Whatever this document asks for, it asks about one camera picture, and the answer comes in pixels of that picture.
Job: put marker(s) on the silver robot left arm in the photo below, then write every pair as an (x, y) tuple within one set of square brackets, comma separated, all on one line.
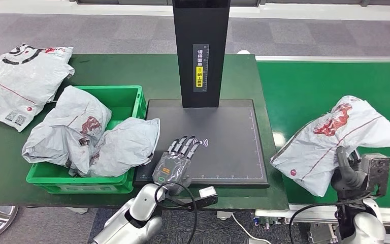
[(134, 219)]

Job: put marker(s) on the small white flat object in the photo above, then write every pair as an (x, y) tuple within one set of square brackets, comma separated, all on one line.
[(77, 211)]

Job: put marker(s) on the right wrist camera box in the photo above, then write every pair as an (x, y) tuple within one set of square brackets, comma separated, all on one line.
[(376, 173)]

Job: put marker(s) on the black yellow label sticker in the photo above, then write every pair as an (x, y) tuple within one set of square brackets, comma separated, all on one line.
[(200, 77)]

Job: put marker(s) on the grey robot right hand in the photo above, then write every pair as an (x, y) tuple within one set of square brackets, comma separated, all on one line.
[(346, 178)]

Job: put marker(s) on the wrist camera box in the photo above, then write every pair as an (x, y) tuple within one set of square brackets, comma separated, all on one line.
[(376, 173), (205, 197)]

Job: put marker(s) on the green plastic crate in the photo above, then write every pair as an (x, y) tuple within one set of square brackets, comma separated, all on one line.
[(124, 97)]

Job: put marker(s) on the plain grey parcel bag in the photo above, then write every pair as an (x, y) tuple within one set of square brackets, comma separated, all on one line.
[(67, 124)]

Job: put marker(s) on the grey parcel bag red print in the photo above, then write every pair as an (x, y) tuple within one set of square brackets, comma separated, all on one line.
[(316, 151), (127, 144)]

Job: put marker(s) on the black inbound scanner machine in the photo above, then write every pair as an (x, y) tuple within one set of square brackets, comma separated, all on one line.
[(201, 33)]

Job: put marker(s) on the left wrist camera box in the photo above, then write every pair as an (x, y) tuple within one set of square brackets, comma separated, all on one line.
[(205, 197)]

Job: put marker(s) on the white bracket block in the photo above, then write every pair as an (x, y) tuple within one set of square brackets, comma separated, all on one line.
[(224, 215)]

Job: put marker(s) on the white parcel bag black print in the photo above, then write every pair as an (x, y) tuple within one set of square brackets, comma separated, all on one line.
[(23, 84)]

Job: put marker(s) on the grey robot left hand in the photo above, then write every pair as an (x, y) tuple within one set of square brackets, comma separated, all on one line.
[(171, 166)]

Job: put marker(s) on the small white round object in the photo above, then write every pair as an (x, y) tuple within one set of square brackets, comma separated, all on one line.
[(243, 52)]

